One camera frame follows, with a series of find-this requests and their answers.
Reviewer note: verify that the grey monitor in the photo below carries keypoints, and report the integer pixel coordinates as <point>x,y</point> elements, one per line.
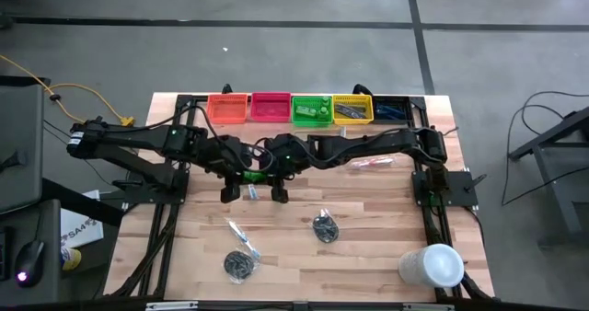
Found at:
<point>20,131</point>

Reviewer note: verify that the red toothbrush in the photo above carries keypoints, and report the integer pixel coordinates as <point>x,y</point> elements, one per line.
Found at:
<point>373,163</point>

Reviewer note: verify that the black side table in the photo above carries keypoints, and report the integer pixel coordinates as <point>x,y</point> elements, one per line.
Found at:
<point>566,164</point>

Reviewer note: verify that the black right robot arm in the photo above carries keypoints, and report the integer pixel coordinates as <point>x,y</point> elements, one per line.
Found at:
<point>368,145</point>

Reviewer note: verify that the black frame strut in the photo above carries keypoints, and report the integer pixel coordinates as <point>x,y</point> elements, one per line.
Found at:
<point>83,203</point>

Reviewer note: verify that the yellow plastic basket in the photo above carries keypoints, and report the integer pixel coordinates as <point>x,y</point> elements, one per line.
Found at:
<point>343,98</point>

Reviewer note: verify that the dark grey side desk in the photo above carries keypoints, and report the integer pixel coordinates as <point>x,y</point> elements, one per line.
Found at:
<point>48,223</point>

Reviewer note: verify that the orange plastic basket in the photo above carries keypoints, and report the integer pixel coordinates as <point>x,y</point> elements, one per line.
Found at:
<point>227,111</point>

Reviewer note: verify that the black keyboard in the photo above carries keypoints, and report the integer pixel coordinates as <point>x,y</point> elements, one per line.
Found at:
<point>4,256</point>

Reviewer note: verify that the green plastic basket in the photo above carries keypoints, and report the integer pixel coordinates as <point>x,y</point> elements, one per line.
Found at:
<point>306,122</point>

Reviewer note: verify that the yellow and blue can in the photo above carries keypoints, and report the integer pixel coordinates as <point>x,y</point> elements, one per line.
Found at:
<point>71,259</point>

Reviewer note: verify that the red plastic basket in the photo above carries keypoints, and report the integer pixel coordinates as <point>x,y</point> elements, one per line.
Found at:
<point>270,108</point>

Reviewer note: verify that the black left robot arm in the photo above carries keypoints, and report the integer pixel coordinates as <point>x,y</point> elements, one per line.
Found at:
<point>138,138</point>

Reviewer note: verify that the black plastic basket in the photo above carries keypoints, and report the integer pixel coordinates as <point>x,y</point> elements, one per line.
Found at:
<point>391,100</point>

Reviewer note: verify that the black comb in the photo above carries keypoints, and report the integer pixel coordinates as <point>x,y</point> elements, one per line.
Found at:
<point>360,112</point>
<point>345,111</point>

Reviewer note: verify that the silver frame bracket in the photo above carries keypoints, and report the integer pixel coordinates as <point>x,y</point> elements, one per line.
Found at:
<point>172,306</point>
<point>428,307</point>

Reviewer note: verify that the white plastic cup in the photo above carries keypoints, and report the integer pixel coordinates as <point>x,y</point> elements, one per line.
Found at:
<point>432,265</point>

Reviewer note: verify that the black computer mouse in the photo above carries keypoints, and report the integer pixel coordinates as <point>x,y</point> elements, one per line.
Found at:
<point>28,262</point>

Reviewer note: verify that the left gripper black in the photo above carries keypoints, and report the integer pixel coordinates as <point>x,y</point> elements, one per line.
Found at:
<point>234,157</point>

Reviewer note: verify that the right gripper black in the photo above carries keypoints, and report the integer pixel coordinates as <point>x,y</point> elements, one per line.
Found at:
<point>290,154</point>

